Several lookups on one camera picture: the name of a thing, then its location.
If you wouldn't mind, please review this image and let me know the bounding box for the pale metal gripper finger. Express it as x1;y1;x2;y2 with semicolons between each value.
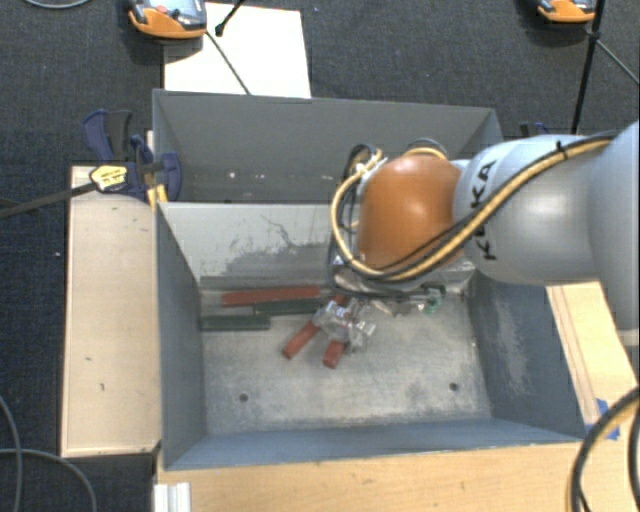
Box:
312;299;359;343
345;311;378;352

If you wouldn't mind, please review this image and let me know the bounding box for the red-brown flat block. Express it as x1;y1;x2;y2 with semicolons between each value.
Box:
281;293;350;361
220;285;322;308
321;338;350;370

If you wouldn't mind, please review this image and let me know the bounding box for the dark green flat block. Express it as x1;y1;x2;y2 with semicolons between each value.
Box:
253;297;327;317
199;314;272;332

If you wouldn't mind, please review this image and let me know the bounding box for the grey metal bin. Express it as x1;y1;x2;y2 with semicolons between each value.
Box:
151;88;587;472

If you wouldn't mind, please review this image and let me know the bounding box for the pale wood board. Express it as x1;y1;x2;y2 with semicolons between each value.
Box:
60;166;163;458

